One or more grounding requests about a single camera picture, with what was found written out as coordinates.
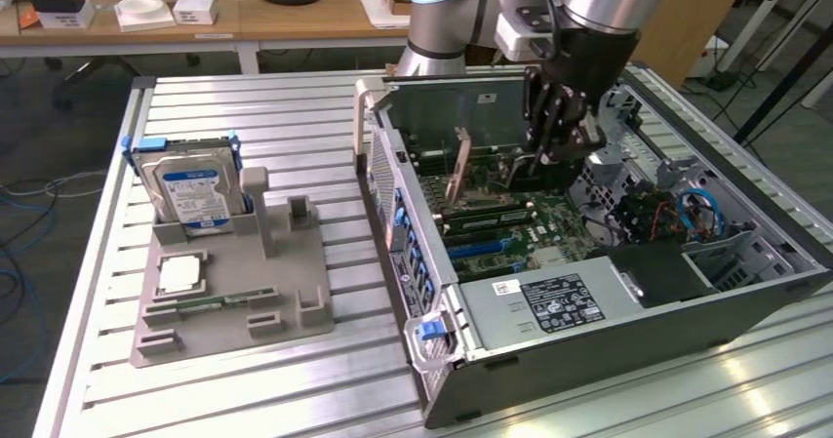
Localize CPU socket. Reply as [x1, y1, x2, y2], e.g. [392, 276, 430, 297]
[444, 149, 526, 211]

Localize green motherboard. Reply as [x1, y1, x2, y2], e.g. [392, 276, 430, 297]
[406, 144, 619, 283]

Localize grey parts rack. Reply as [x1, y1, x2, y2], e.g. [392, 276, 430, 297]
[129, 167, 338, 370]

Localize wooden desk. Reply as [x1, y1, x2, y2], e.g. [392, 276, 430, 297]
[0, 0, 418, 61]

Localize white paper stack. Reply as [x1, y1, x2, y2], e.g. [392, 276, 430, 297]
[360, 0, 415, 30]

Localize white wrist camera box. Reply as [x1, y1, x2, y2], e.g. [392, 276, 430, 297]
[494, 7, 565, 61]

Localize Nvidia graphics card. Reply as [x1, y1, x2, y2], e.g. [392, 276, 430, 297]
[446, 125, 587, 211]

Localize blue floor cable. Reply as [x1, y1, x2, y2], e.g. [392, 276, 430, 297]
[0, 183, 61, 385]

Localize white box with round dish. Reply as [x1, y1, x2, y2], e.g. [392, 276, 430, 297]
[115, 0, 179, 32]

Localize hard disk in blue caddy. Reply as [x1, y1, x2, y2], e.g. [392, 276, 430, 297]
[121, 133, 246, 238]

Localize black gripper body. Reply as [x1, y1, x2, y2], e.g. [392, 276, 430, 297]
[539, 26, 638, 117]

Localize green RAM stick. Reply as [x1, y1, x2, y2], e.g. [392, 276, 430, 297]
[147, 295, 275, 313]

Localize wooden cabinet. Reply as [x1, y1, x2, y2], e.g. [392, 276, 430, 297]
[634, 0, 756, 88]

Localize silver CPU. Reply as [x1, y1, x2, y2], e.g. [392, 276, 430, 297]
[157, 258, 203, 294]

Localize black office chair base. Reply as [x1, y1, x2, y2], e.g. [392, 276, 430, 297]
[51, 57, 141, 110]

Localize black open PC case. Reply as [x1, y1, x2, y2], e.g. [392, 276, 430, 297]
[352, 61, 833, 429]

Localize white box with black lid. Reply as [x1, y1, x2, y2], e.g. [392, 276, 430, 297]
[31, 0, 96, 29]

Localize metal disk bay cage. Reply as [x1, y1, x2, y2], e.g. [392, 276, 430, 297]
[571, 89, 685, 244]

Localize black camera cable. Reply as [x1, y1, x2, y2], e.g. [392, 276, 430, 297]
[531, 0, 569, 60]

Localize grey power supply unit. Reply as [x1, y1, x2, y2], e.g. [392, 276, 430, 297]
[458, 257, 646, 351]

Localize blue wire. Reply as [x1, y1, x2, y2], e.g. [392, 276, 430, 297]
[675, 188, 727, 244]

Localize plain white box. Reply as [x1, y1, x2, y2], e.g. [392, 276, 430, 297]
[172, 0, 220, 25]

